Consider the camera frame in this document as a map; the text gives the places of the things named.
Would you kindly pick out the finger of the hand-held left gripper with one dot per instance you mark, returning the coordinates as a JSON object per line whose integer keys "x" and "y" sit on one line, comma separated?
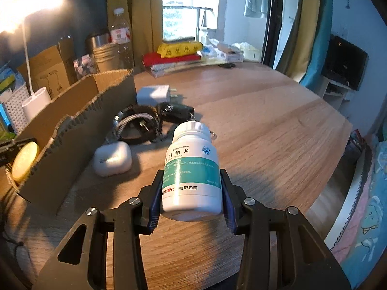
{"x": 12, "y": 149}

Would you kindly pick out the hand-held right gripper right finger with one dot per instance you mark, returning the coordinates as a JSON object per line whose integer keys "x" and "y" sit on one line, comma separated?
{"x": 229, "y": 214}

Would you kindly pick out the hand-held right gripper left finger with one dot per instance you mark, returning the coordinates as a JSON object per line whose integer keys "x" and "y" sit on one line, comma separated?
{"x": 154, "y": 214}

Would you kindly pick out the red can with yellow lid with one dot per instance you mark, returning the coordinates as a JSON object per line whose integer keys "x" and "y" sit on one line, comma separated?
{"x": 25, "y": 161}

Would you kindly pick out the white pill bottle teal label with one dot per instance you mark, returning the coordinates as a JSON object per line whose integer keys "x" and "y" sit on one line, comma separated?
{"x": 190, "y": 169}

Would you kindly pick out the white earbuds case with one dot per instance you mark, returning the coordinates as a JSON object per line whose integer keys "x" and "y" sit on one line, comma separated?
{"x": 112, "y": 158}

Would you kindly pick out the cardboard box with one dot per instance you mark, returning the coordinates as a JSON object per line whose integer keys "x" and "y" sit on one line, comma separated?
{"x": 90, "y": 117}

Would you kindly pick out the white charger plug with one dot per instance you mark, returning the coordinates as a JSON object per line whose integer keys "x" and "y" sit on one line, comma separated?
{"x": 151, "y": 95}

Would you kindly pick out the smartphone with lit screen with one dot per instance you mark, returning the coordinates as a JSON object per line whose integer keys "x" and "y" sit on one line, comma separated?
{"x": 2, "y": 114}

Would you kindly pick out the white plastic basket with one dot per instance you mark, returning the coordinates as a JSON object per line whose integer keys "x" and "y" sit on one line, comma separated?
{"x": 13, "y": 105}

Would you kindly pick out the white desk lamp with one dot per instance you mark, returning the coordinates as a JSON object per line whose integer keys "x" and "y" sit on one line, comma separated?
{"x": 36, "y": 102}

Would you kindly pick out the yellow green sponge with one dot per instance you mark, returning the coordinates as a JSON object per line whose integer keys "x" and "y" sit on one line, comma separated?
{"x": 7, "y": 82}

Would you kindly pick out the brown lamp packaging box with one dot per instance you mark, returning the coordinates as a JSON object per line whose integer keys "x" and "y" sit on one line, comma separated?
{"x": 45, "y": 63}

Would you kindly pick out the glass jar with pink prints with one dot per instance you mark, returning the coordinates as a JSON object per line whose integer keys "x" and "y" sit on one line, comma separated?
{"x": 84, "y": 65}

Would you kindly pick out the stack of paper cups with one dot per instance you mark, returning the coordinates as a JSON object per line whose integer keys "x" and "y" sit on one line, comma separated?
{"x": 105, "y": 59}

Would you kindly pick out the stainless steel thermos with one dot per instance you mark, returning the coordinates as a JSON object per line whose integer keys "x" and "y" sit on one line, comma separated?
{"x": 96, "y": 40}

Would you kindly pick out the small black clip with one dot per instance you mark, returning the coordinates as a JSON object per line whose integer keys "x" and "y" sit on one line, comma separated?
{"x": 226, "y": 65}

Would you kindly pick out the yellow paper envelope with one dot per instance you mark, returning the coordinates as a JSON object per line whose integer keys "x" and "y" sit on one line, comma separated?
{"x": 211, "y": 61}

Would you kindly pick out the red book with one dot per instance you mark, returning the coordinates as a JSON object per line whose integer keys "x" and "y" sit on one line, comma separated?
{"x": 160, "y": 59}

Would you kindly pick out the clear plastic water bottle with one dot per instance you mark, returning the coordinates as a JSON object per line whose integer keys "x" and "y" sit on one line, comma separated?
{"x": 121, "y": 33}

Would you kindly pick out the white printed box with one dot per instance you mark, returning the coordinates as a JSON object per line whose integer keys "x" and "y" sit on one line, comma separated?
{"x": 229, "y": 55}

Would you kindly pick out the white television stand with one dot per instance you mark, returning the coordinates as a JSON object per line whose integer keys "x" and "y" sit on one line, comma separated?
{"x": 334, "y": 92}

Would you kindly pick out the pale yellow tissue pack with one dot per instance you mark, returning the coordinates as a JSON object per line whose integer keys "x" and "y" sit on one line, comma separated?
{"x": 251, "y": 51}

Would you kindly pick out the yellow wipes packet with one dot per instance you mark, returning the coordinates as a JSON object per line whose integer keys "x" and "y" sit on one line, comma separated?
{"x": 180, "y": 49}

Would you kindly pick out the grey white flat box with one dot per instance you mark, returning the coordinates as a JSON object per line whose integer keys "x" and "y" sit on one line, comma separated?
{"x": 178, "y": 40}

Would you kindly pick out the white appliance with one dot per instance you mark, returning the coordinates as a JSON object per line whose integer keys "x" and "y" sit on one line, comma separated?
{"x": 207, "y": 36}

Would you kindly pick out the yellow curtain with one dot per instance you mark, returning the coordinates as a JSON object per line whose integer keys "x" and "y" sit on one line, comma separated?
{"x": 299, "y": 30}
{"x": 145, "y": 21}

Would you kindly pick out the teal curtain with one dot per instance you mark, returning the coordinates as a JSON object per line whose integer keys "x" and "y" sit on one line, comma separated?
{"x": 319, "y": 51}

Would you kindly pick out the black television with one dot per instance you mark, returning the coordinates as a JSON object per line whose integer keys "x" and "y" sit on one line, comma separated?
{"x": 344, "y": 63}

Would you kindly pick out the black door frame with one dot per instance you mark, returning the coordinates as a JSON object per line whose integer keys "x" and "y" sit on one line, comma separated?
{"x": 275, "y": 21}

